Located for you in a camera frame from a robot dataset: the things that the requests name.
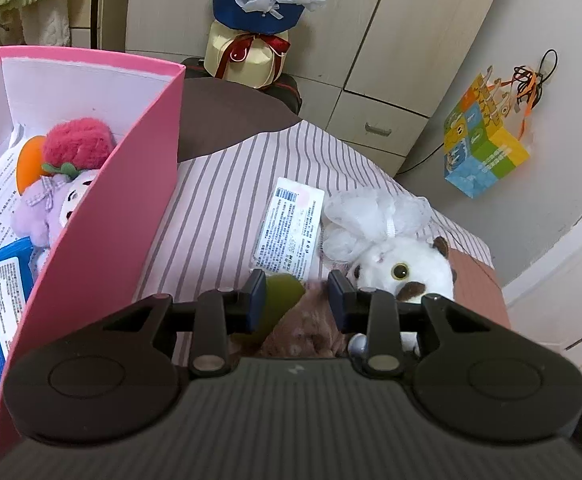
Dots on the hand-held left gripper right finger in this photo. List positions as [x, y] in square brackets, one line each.
[338, 305]

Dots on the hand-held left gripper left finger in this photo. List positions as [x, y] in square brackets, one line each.
[257, 300]

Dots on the green makeup sponge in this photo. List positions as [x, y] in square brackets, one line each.
[283, 295]

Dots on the white labelled packet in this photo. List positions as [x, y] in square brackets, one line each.
[291, 220]

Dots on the white plush dog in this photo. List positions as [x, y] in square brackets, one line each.
[421, 265]

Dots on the white mesh bath puff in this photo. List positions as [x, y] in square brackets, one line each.
[366, 215]

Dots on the pink cardboard box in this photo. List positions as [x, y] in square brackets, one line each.
[106, 240]

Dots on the purple plush toy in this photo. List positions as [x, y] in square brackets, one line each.
[46, 210]

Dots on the red fuzzy plush strawberry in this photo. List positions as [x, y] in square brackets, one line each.
[76, 142]

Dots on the blue wipes packet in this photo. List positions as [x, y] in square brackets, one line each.
[1, 280]

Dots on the striped bed sheet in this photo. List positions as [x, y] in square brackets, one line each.
[221, 200]

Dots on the brown cushion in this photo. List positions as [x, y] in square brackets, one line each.
[221, 110]

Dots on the colourful paper gift bag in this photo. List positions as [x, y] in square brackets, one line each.
[486, 150]

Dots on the white door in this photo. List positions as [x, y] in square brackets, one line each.
[571, 285]

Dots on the beige wardrobe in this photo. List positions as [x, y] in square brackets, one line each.
[371, 60]

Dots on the flower bouquet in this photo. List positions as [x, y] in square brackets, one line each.
[256, 10]

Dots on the black clothes rack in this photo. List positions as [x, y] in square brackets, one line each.
[96, 5]

